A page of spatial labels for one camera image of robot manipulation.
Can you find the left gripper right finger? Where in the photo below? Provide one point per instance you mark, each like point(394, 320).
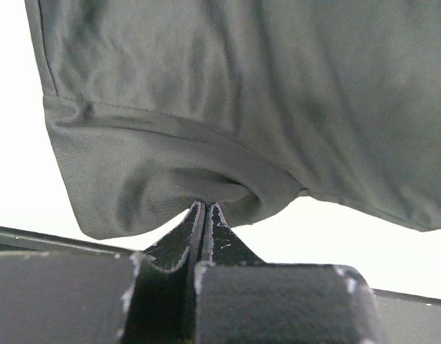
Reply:
point(223, 278)

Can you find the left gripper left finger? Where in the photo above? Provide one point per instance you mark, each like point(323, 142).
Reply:
point(164, 299)

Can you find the black t shirt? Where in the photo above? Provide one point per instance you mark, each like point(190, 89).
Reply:
point(153, 105)

